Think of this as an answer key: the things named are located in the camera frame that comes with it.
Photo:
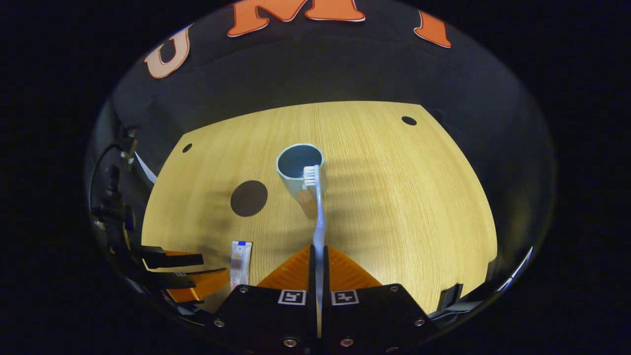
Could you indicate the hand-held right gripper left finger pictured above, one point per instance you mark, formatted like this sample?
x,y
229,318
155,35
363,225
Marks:
x,y
266,315

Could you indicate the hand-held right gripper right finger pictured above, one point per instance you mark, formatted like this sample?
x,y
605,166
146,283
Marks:
x,y
369,315

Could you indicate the light blue cup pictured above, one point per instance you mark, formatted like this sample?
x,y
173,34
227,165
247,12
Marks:
x,y
291,160

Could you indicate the dark round coaster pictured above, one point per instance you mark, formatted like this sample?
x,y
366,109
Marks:
x,y
249,198

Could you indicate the white toothbrush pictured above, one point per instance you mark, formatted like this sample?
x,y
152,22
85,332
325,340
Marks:
x,y
320,222

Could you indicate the white toothpaste tube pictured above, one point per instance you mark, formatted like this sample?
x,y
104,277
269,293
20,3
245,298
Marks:
x,y
240,264

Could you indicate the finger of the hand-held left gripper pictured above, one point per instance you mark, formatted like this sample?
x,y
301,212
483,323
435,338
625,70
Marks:
x,y
197,286
172,260

